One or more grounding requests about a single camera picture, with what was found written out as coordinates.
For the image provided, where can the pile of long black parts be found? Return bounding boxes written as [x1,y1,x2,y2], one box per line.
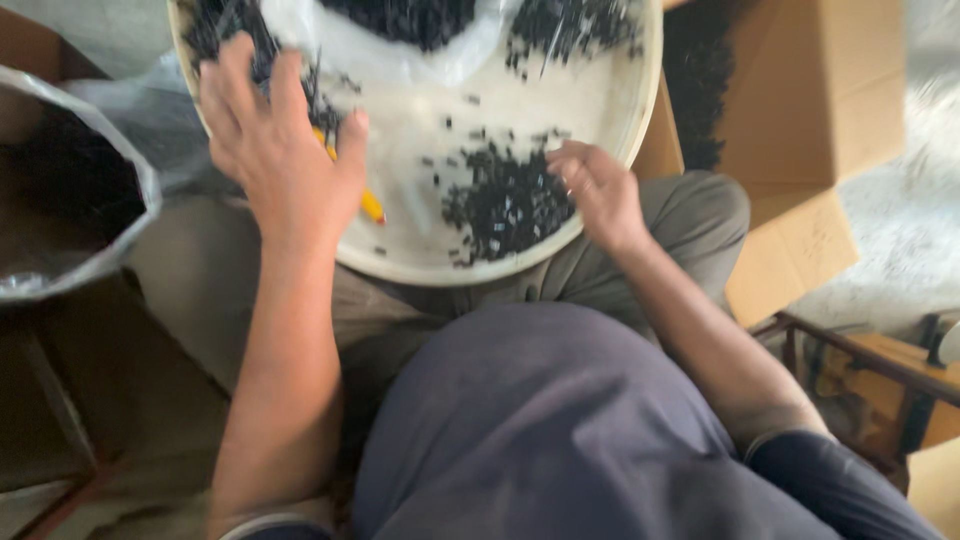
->
[504,0,646,82]

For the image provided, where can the person's blue shirt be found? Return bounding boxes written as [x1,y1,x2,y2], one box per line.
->
[221,301,948,540]

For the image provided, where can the person's right hand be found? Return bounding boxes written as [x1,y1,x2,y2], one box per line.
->
[546,140,654,255]

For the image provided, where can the clear plastic bag of parts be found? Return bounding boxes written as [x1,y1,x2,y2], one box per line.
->
[258,0,520,90]

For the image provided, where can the heap of mixed black parts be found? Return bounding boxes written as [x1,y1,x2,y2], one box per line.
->
[182,0,363,142]

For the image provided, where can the open light cardboard box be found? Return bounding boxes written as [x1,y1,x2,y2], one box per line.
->
[716,0,910,329]

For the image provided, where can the small cardboard box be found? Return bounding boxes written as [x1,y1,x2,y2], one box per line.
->
[906,437,960,540]

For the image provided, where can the round white tray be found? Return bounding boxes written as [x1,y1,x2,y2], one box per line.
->
[166,0,666,288]

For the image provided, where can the person's grey trousers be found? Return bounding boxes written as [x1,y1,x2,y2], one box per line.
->
[123,170,752,399]

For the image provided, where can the dark wooden frame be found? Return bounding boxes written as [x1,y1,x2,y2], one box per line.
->
[750,310,960,485]

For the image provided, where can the large plastic bag black parts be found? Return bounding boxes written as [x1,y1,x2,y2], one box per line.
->
[0,65,164,303]

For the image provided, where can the person's left hand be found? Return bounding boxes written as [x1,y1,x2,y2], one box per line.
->
[197,33,370,249]

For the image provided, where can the cardboard sheet under tray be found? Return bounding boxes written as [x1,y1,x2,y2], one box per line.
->
[631,69,685,181]

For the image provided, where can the yellow handled tool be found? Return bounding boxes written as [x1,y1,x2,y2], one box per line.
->
[311,125,388,227]

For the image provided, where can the dark brown cardboard box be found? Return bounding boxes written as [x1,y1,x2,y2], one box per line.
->
[0,6,232,496]

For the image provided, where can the black parts heap beside box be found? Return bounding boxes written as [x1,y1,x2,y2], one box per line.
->
[663,0,738,172]

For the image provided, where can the pile of short black parts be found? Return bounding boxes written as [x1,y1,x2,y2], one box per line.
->
[418,126,580,268]

